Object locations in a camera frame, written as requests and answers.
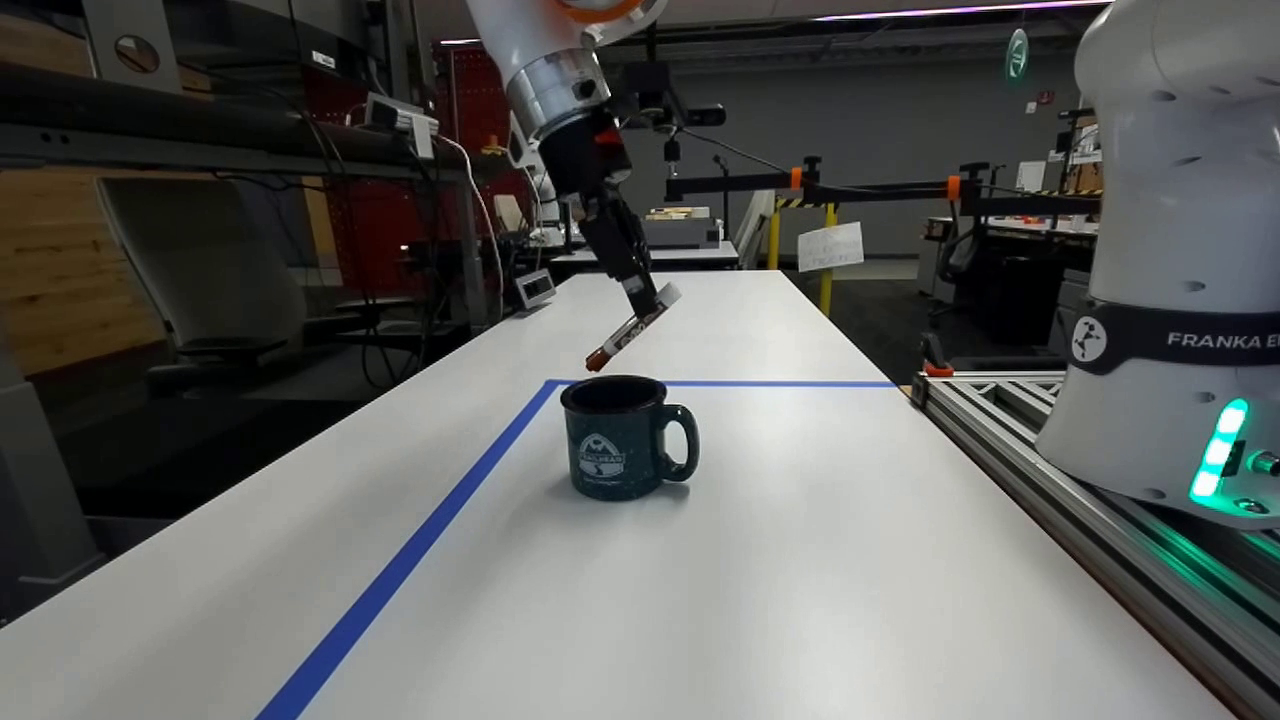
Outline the aluminium rail frame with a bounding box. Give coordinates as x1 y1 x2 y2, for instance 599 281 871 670
907 371 1280 720

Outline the yellow post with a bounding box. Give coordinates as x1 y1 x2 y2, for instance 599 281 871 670
816 203 841 316

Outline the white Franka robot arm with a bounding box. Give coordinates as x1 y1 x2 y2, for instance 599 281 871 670
465 0 1280 526

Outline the white marker with red cap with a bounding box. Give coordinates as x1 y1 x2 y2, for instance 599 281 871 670
583 282 680 371

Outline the grey box on table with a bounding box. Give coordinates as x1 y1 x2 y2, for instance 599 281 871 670
516 267 556 308

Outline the red cabinet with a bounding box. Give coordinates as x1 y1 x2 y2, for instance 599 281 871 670
329 43 516 297

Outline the black horizontal bar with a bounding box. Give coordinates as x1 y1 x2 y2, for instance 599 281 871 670
664 155 1098 214

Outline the dark blue ceramic mug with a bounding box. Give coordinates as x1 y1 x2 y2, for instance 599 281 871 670
558 377 701 501

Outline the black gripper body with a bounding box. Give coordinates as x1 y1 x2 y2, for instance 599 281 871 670
539 109 633 198

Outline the white paper sign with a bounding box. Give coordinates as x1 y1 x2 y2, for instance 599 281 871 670
796 222 862 272

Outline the blue tape line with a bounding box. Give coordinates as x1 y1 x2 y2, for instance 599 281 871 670
252 377 901 720

